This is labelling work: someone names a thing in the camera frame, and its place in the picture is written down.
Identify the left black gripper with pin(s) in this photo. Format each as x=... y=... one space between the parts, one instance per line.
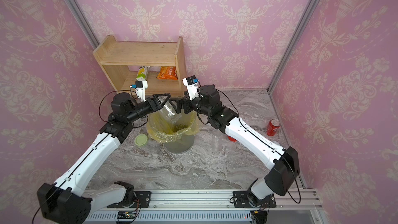
x=157 y=103

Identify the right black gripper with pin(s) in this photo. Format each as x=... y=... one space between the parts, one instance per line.
x=187 y=101

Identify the red jar lid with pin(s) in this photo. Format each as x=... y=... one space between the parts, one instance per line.
x=232 y=139

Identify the jar with green lid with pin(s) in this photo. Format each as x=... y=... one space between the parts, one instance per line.
x=169 y=111

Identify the tall clear jar white lid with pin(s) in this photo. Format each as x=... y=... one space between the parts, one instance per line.
x=215 y=139

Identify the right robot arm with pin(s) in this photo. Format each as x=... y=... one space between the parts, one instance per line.
x=282 y=163

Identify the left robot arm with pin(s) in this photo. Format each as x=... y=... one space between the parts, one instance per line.
x=65 y=200

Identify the pile of green mung beans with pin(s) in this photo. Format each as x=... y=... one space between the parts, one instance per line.
x=179 y=127

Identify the orange snack bag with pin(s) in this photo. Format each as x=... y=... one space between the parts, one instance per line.
x=167 y=72

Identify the yellow plastic bin liner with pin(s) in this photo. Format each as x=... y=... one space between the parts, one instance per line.
x=160 y=129

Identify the green white carton box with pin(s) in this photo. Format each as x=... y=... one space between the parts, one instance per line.
x=142 y=74

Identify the wooden two-tier shelf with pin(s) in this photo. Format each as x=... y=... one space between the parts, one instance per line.
x=115 y=57

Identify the mesh trash bin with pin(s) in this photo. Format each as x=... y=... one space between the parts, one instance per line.
x=180 y=146

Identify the red soda can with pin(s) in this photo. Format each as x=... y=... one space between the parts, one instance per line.
x=273 y=126

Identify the small electronics board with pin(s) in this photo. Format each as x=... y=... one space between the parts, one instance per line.
x=125 y=216

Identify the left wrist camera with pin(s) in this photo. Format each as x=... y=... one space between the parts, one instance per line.
x=140 y=88

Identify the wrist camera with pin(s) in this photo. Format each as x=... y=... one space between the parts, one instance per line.
x=192 y=85
x=140 y=88

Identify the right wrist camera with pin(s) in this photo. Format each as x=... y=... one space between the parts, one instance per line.
x=192 y=85

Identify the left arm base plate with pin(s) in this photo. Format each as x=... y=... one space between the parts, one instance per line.
x=140 y=200

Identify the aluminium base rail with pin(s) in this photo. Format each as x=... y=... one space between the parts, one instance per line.
x=301 y=206

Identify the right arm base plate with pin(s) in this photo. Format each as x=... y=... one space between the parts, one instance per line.
x=243 y=199

